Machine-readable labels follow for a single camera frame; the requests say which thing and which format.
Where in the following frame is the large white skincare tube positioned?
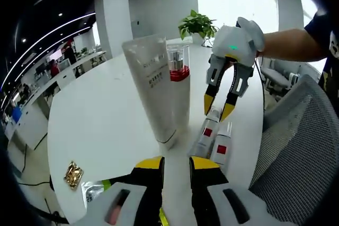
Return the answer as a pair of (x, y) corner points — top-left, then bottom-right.
(121, 34), (183, 150)

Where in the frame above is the person's dark printed shirt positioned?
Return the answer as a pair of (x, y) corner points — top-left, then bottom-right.
(304, 11), (339, 105)

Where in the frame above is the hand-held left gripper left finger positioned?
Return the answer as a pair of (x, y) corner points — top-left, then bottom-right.
(90, 156), (165, 226)

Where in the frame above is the gold skincare sachet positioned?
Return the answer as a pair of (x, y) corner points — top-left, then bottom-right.
(63, 160), (84, 189)

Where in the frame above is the long white office desk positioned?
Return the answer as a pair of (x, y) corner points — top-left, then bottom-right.
(57, 50), (107, 91)

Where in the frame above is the grey mesh chair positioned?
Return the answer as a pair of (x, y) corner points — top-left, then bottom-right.
(248, 75), (339, 226)

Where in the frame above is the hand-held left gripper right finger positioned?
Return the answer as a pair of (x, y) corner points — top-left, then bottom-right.
(188, 156), (288, 226)

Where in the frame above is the clear-capped red-band skincare bottle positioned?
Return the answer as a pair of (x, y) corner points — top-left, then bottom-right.
(166, 43), (191, 131)

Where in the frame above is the silver green skincare sachet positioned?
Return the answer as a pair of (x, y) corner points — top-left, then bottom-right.
(81, 179), (170, 226)

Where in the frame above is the person's right hand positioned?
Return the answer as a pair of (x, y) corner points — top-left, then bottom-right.
(236, 16), (266, 52)

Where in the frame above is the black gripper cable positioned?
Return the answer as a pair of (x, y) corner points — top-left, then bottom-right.
(253, 51), (266, 112)

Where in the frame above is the green potted plant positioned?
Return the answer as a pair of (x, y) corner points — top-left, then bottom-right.
(177, 9), (219, 44)

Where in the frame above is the small red-label skincare bottle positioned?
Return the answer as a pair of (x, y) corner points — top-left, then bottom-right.
(209, 121), (234, 171)
(187, 106), (222, 159)

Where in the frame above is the white desk with cabinets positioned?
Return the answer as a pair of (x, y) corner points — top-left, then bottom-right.
(5, 83), (59, 147)

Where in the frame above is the white office chair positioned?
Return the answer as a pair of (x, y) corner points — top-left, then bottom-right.
(261, 58), (302, 97)

